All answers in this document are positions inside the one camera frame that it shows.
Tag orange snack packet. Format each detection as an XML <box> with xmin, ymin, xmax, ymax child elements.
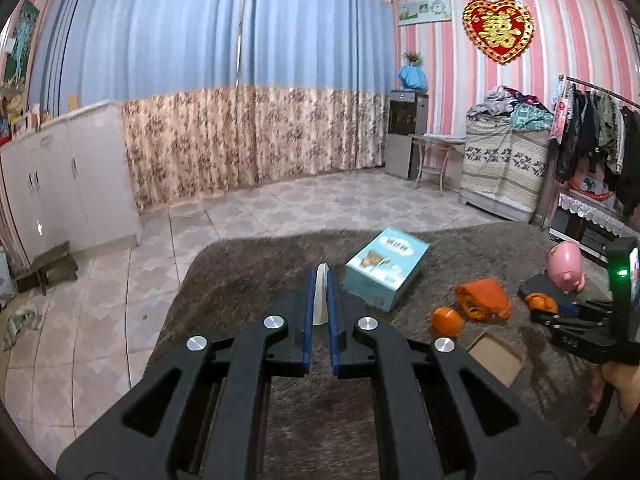
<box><xmin>454</xmin><ymin>280</ymin><xmax>513</xmax><ymax>322</ymax></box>

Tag person's right hand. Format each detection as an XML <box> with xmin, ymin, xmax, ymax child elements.
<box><xmin>600</xmin><ymin>359</ymin><xmax>640</xmax><ymax>423</ymax></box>

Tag small metal stool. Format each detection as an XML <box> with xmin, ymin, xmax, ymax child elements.
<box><xmin>411</xmin><ymin>132</ymin><xmax>466</xmax><ymax>196</ymax></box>

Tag row of small boxes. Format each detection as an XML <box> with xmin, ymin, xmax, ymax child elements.
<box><xmin>0</xmin><ymin>92</ymin><xmax>56</xmax><ymax>141</ymax></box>

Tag metal clothes rack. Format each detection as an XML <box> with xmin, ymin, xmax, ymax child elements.
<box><xmin>530</xmin><ymin>74</ymin><xmax>640</xmax><ymax>231</ymax></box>

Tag patterned cloth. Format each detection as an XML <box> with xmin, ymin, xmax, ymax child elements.
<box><xmin>0</xmin><ymin>307</ymin><xmax>43</xmax><ymax>353</ymax></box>

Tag pile of clothes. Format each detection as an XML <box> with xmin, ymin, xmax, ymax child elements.
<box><xmin>467</xmin><ymin>86</ymin><xmax>556</xmax><ymax>131</ymax></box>

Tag grey water dispenser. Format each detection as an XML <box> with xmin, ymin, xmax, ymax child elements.
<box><xmin>385</xmin><ymin>89</ymin><xmax>431</xmax><ymax>181</ymax></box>

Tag floral cloth covered cabinet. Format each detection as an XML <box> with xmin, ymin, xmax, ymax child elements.
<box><xmin>459</xmin><ymin>112</ymin><xmax>556</xmax><ymax>223</ymax></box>

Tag brown cardboard tray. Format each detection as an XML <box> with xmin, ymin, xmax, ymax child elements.
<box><xmin>465</xmin><ymin>331</ymin><xmax>526</xmax><ymax>388</ymax></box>

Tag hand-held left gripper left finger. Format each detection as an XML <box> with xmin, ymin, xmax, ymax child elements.
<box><xmin>56</xmin><ymin>266</ymin><xmax>317</xmax><ymax>480</ymax></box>

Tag lace covered table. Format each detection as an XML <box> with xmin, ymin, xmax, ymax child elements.
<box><xmin>547</xmin><ymin>191</ymin><xmax>640</xmax><ymax>261</ymax></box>

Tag pink pig toy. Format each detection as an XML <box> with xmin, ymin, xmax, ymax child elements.
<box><xmin>545</xmin><ymin>241</ymin><xmax>587</xmax><ymax>295</ymax></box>

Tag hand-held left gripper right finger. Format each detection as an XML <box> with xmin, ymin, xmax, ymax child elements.
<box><xmin>327</xmin><ymin>266</ymin><xmax>586</xmax><ymax>480</ymax></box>

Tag small wooden stool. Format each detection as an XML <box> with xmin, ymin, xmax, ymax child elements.
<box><xmin>15</xmin><ymin>241</ymin><xmax>80</xmax><ymax>296</ymax></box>

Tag green wall painting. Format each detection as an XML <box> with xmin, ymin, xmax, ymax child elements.
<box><xmin>2</xmin><ymin>0</ymin><xmax>41</xmax><ymax>88</ymax></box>

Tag red heart wall decoration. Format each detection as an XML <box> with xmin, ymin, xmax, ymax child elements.
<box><xmin>461</xmin><ymin>0</ymin><xmax>536</xmax><ymax>66</ymax></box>

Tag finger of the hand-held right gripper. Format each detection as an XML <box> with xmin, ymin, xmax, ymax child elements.
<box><xmin>530</xmin><ymin>300</ymin><xmax>615</xmax><ymax>331</ymax></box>
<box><xmin>549</xmin><ymin>324</ymin><xmax>617</xmax><ymax>362</ymax></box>

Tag wall poster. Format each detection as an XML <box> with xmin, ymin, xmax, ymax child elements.
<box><xmin>397</xmin><ymin>0</ymin><xmax>453</xmax><ymax>27</ymax></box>

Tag white paper piece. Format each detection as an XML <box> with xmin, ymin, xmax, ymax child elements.
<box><xmin>312</xmin><ymin>262</ymin><xmax>332</xmax><ymax>328</ymax></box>

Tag orange fruit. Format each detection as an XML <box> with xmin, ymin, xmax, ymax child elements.
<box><xmin>431</xmin><ymin>306</ymin><xmax>465</xmax><ymax>338</ymax></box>

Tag row of hanging clothes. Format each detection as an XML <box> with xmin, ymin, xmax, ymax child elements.
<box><xmin>550</xmin><ymin>82</ymin><xmax>640</xmax><ymax>216</ymax></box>

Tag blue and floral curtain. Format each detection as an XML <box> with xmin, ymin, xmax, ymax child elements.
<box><xmin>27</xmin><ymin>0</ymin><xmax>396</xmax><ymax>211</ymax></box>

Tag white cabinet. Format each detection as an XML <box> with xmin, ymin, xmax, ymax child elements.
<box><xmin>0</xmin><ymin>100</ymin><xmax>143</xmax><ymax>266</ymax></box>

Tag teal cardboard box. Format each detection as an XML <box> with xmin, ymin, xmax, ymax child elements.
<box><xmin>342</xmin><ymin>226</ymin><xmax>431</xmax><ymax>311</ymax></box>

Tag blue covered plant pot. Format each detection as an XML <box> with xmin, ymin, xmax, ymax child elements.
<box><xmin>397</xmin><ymin>51</ymin><xmax>429</xmax><ymax>92</ymax></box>

